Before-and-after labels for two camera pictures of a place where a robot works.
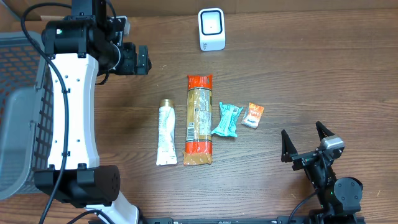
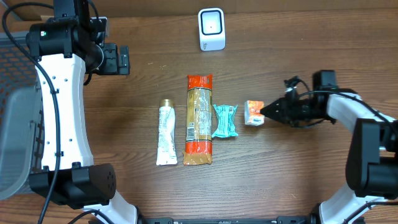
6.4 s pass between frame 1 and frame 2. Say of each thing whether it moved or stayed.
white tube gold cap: stayed
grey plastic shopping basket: stayed
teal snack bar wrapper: moved
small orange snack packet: moved
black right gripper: moved
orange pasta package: stayed
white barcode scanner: stayed
